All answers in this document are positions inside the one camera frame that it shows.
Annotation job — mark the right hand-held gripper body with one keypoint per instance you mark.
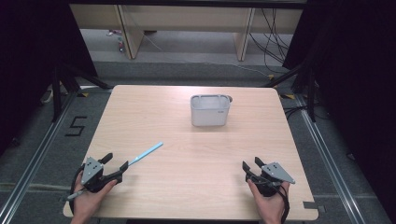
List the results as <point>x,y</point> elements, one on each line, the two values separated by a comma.
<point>274,174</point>

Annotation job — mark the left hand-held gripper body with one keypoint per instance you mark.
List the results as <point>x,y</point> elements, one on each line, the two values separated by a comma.
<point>92,171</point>

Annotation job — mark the light blue toothbrush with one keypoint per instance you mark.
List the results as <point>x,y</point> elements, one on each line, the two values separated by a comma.
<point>146,152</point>

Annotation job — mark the white plastic holder box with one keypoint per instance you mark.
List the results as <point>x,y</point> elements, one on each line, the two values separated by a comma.
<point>209,113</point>

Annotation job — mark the person's left hand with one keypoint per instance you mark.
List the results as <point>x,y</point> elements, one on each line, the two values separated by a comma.
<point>88,200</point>

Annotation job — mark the person's right hand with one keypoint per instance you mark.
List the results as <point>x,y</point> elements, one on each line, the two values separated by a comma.
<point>269,203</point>

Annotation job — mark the black metal stand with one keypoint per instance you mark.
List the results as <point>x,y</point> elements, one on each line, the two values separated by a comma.
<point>311,99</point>
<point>56,99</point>

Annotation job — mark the white floor object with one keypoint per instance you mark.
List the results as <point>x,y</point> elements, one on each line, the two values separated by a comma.
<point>46,97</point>

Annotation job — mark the small coloured floor item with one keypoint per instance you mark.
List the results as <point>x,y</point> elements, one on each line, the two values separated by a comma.
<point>120,45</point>

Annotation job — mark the dark curtain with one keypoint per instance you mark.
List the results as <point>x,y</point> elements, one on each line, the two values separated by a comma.
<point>25,62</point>
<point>358,77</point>

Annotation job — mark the small pink floor item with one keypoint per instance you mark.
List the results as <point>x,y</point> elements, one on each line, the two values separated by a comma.
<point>113,31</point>

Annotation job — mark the light wooden bench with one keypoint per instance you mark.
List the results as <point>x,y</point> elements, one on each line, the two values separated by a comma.
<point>186,17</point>

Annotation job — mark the aluminium floor rail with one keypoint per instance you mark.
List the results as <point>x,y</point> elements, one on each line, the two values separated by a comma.
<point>327,155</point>
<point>29,174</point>

